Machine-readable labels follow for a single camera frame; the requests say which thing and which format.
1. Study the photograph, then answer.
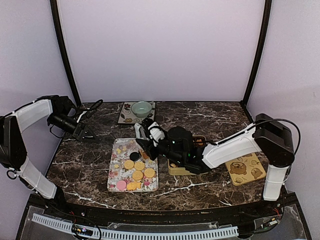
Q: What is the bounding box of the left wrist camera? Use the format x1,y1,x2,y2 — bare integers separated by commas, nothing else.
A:
76,111,89,123

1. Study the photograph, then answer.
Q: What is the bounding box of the white slotted cable duct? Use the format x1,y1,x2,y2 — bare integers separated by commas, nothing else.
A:
31,213,239,240

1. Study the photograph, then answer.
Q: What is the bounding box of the square floral plate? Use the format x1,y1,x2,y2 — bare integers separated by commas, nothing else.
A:
117,101,156,125

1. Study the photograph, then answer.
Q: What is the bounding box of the floral cookie tray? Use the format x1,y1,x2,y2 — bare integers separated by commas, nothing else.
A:
107,138,159,192

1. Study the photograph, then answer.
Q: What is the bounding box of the bear printed tin lid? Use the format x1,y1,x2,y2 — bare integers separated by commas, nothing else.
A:
225,153,267,186

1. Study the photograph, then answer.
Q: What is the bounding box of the black frame post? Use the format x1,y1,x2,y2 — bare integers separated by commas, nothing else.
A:
240,0,273,108
49,0,82,107

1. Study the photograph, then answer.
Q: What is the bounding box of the pink round sandwich cookie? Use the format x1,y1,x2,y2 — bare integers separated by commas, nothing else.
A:
116,180,127,191

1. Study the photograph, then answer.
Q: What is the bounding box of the gold cookie tin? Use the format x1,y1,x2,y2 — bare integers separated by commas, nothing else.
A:
167,135,207,176

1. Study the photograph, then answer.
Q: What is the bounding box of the left black frame post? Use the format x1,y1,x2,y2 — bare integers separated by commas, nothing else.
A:
49,0,82,107

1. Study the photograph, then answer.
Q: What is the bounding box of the right black frame post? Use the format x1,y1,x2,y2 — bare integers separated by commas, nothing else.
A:
240,0,273,108

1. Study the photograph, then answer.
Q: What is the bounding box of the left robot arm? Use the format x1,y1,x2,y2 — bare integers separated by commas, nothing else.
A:
0,95,103,218

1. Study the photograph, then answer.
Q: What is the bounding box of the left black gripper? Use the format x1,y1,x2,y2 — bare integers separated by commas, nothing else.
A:
49,112,99,143

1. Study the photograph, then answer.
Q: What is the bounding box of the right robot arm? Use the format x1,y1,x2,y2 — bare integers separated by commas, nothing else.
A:
134,113,299,217

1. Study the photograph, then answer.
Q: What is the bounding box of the green ceramic bowl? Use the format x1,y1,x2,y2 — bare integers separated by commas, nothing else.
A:
131,101,153,118

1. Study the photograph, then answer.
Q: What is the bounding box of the black sandwich cookie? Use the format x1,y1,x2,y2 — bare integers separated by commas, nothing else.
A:
129,152,141,162

